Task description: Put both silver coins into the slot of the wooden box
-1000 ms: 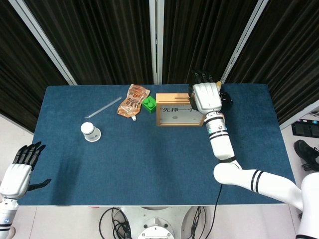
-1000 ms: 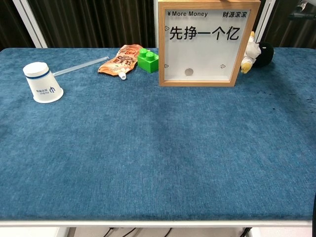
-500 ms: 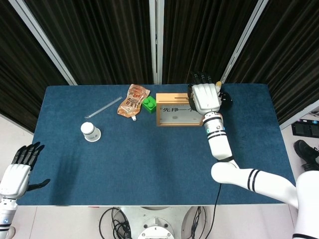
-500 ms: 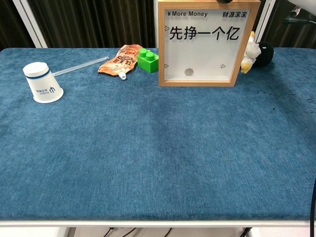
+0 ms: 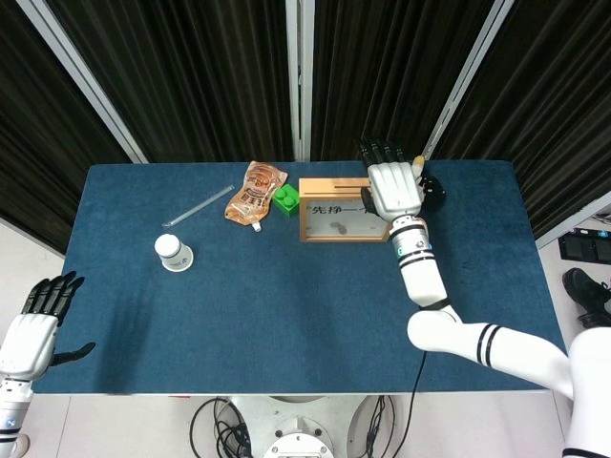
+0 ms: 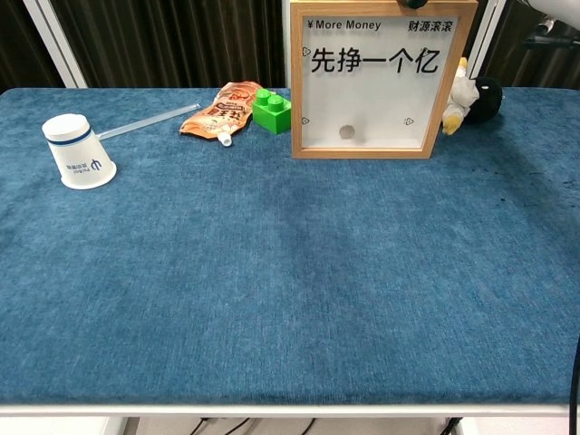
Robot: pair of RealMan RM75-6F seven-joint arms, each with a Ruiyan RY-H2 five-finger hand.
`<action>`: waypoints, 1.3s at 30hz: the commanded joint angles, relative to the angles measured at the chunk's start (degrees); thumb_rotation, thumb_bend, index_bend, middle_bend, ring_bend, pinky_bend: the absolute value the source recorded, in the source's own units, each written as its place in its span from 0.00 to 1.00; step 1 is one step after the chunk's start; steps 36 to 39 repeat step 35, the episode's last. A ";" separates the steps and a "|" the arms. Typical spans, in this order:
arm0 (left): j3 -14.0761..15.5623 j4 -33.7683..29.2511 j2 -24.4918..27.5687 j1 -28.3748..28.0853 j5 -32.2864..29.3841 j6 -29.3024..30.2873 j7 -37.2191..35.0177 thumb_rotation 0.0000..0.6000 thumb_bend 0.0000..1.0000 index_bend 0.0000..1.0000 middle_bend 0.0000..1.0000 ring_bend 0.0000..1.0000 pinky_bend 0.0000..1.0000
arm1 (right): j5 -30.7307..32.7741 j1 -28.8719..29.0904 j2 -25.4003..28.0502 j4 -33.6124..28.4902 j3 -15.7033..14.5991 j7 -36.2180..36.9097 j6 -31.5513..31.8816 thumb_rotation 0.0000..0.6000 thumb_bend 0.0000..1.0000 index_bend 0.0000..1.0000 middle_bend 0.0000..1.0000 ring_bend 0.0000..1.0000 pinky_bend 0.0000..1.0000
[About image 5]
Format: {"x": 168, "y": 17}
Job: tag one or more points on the orange spout pouch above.
{"x": 253, "y": 195}

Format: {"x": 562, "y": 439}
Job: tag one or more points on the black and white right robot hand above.
{"x": 396, "y": 191}

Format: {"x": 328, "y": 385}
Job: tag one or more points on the blue table mat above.
{"x": 262, "y": 310}

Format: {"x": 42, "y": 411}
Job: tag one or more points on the white paper cup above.
{"x": 173, "y": 253}

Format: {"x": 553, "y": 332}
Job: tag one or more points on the black shoe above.
{"x": 584, "y": 293}

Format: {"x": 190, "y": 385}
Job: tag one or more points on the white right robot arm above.
{"x": 420, "y": 272}

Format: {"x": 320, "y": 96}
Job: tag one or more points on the black pleated curtain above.
{"x": 191, "y": 81}
{"x": 549, "y": 95}
{"x": 38, "y": 119}
{"x": 382, "y": 71}

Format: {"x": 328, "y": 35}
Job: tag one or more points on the black device with coloured lights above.
{"x": 584, "y": 248}

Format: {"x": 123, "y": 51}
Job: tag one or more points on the wooden framed money box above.
{"x": 315, "y": 188}

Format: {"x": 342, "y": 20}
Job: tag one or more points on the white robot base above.
{"x": 298, "y": 429}

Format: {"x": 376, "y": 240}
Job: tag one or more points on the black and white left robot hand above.
{"x": 28, "y": 346}

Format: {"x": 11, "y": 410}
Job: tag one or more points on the white metal frame post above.
{"x": 298, "y": 71}
{"x": 86, "y": 83}
{"x": 573, "y": 222}
{"x": 467, "y": 78}

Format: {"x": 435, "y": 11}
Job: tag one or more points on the clear plastic tube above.
{"x": 198, "y": 206}

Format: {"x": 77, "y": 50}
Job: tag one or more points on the green toy brick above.
{"x": 286, "y": 200}

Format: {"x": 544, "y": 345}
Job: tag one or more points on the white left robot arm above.
{"x": 14, "y": 410}

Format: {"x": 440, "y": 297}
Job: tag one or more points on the black and white plush toy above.
{"x": 435, "y": 191}

